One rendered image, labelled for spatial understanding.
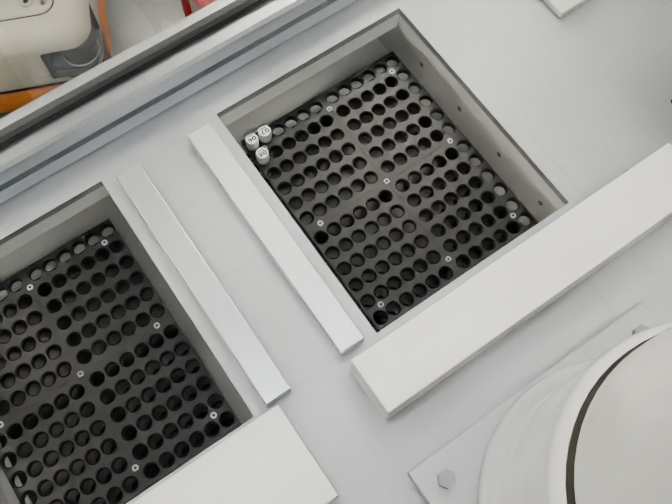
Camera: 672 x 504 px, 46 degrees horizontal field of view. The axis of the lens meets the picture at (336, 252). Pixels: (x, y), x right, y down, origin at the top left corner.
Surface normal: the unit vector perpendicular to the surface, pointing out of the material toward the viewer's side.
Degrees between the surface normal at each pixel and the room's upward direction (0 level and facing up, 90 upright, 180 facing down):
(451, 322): 0
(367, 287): 0
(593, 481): 90
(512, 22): 0
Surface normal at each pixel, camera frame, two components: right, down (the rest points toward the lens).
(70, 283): 0.00, -0.36
